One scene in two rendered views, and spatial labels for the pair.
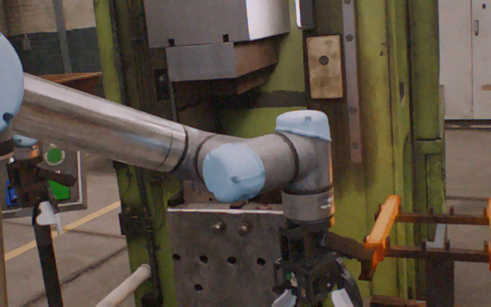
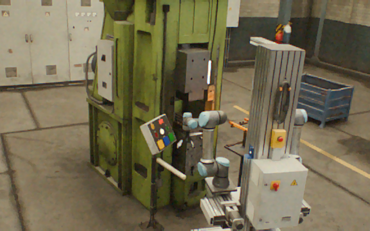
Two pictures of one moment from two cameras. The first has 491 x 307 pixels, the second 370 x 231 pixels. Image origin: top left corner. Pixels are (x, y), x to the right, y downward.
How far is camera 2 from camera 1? 355 cm
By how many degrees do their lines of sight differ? 58
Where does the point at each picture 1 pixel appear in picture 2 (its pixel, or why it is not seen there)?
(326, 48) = (212, 88)
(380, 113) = (218, 102)
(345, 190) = not seen: hidden behind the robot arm
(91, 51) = not seen: outside the picture
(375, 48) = (218, 86)
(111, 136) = not seen: hidden behind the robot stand
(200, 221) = (195, 137)
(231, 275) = (200, 149)
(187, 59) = (193, 95)
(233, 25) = (204, 85)
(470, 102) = (69, 73)
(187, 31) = (194, 88)
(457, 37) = (61, 41)
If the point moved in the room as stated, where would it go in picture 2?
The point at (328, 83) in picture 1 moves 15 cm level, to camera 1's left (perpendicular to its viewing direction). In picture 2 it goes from (211, 96) to (204, 99)
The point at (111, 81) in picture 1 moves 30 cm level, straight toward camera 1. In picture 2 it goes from (157, 102) to (186, 106)
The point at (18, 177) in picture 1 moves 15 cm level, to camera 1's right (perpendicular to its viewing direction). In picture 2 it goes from (187, 135) to (195, 129)
